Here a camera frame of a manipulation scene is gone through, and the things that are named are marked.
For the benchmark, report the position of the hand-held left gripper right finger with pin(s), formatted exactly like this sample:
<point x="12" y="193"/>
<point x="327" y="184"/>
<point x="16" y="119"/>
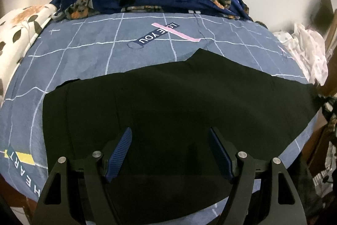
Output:
<point x="221" y="153"/>

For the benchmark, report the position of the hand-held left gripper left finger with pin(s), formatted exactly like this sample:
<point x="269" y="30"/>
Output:
<point x="119" y="153"/>

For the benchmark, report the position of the black pants with orange lining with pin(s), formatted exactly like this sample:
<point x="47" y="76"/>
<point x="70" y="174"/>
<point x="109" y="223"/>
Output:
<point x="168" y="98"/>

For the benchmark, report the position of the brown wooden furniture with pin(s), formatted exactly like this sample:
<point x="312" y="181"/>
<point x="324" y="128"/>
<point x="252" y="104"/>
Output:
<point x="320" y="146"/>

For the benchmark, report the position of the blue-grey grid bed sheet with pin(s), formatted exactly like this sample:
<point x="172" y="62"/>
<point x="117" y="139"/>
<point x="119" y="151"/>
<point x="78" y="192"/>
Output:
<point x="79" y="51"/>

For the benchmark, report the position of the white patterned cloth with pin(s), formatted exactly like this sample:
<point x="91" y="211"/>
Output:
<point x="310" y="51"/>

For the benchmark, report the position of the white floral pillow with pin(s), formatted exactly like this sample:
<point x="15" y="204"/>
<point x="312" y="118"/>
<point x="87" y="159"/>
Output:
<point x="15" y="37"/>

